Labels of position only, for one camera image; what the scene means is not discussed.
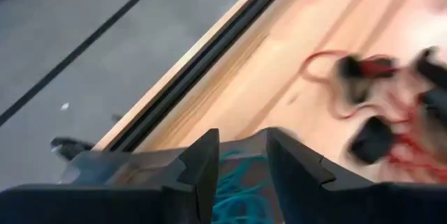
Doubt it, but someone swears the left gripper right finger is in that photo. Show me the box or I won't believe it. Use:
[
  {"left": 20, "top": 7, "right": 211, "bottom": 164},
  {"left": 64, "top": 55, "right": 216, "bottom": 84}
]
[{"left": 267, "top": 128, "right": 447, "bottom": 224}]

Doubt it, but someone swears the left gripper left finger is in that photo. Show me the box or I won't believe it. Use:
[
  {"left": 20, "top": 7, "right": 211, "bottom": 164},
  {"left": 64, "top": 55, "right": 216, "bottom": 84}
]
[{"left": 0, "top": 128, "right": 221, "bottom": 224}]

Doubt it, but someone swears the grey translucent plastic basket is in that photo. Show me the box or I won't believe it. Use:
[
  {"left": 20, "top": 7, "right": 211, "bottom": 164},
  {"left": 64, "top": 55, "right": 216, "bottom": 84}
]
[{"left": 57, "top": 128, "right": 291, "bottom": 224}]

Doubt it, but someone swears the teal thin rubber band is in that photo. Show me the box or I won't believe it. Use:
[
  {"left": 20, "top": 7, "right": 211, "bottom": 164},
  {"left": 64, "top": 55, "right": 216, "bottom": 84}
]
[
  {"left": 219, "top": 149, "right": 266, "bottom": 183},
  {"left": 212, "top": 178, "right": 277, "bottom": 224}
]

